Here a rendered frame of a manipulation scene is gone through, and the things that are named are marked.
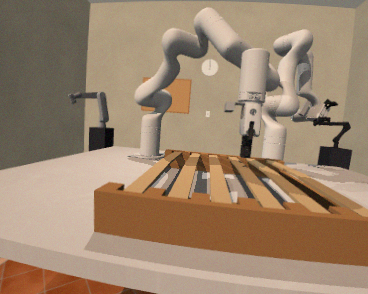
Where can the wooden bed frame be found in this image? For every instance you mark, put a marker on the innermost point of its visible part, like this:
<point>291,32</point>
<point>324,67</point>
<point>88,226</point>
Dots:
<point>295,233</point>

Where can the tan wooden slat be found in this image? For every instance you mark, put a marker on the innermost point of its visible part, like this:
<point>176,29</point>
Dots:
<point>146,180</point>
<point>324,190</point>
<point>259,191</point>
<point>218,187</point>
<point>293,192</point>
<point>182,185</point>

